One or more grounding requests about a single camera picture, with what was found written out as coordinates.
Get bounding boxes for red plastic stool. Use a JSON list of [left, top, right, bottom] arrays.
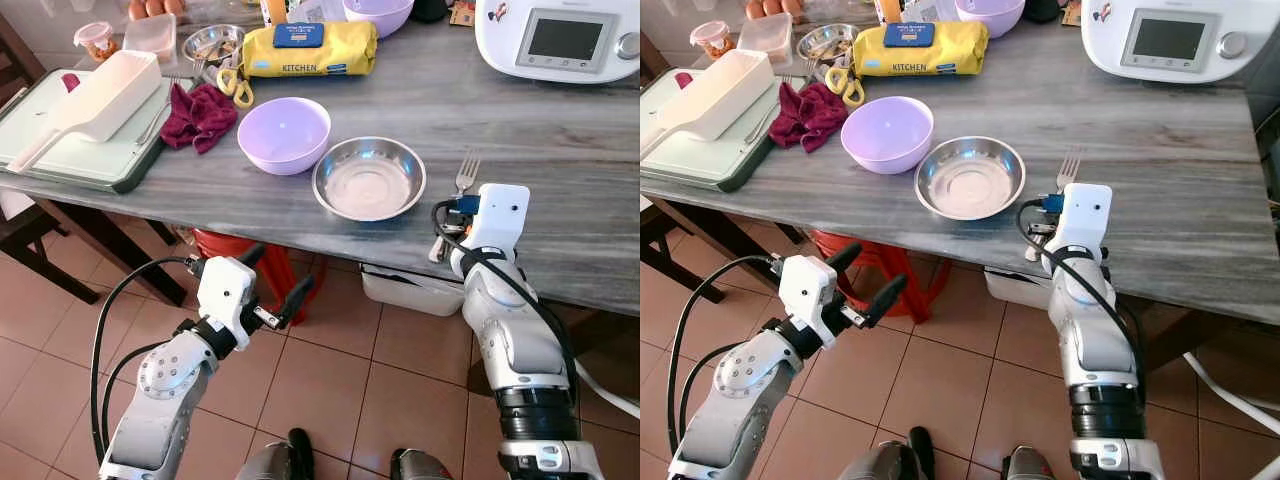
[[810, 230, 946, 323], [192, 228, 301, 327]]

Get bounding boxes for dark wooden chair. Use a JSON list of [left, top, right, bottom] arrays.
[[640, 200, 721, 306], [0, 200, 101, 306]]

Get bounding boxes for small stainless steel bowl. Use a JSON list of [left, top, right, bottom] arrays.
[[182, 25, 247, 67], [797, 24, 859, 63]]

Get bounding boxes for purple plastic bowl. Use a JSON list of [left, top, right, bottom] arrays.
[[841, 96, 935, 176], [343, 0, 415, 39], [955, 0, 1027, 39], [237, 97, 332, 177]]

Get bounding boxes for maroon cloth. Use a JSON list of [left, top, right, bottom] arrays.
[[160, 82, 239, 155], [768, 82, 849, 154]]

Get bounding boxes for wide stainless steel bowl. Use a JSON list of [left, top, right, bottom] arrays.
[[914, 136, 1027, 221], [312, 137, 427, 222]]

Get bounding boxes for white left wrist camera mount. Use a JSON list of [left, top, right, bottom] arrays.
[[778, 254, 843, 346], [195, 256, 259, 351]]

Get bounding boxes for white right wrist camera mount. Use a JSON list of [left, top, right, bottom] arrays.
[[462, 183, 531, 263], [1045, 183, 1114, 261]]

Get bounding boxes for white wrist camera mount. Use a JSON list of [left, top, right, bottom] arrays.
[[462, 183, 531, 263], [1045, 183, 1114, 261], [195, 256, 259, 351], [778, 254, 843, 346]]

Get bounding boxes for white plastic bin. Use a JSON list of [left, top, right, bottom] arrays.
[[985, 268, 1051, 311], [360, 262, 467, 318]]

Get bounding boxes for yellow kitchen towel package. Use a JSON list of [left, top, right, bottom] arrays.
[[242, 20, 379, 80], [852, 20, 990, 78]]

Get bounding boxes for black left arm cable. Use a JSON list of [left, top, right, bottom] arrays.
[[668, 255, 786, 466], [100, 340, 169, 456], [90, 255, 206, 466], [676, 340, 751, 456]]

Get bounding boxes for small jar with orange contents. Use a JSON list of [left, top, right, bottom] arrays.
[[690, 21, 734, 61], [73, 22, 119, 63]]

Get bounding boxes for clear plastic container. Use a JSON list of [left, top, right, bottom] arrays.
[[737, 12, 794, 63], [124, 13, 179, 63]]

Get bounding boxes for dark wooden grey-topped table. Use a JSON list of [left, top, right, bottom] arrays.
[[640, 0, 1280, 376], [0, 0, 641, 399]]

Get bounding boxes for white plastic scoop container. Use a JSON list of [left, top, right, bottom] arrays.
[[5, 50, 163, 176], [640, 48, 776, 161]]

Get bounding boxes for silver fork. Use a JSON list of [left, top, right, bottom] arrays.
[[1025, 148, 1085, 263], [430, 153, 482, 263]]

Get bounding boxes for yellow handled scissors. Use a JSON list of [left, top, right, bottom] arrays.
[[215, 62, 256, 109], [825, 62, 867, 108]]

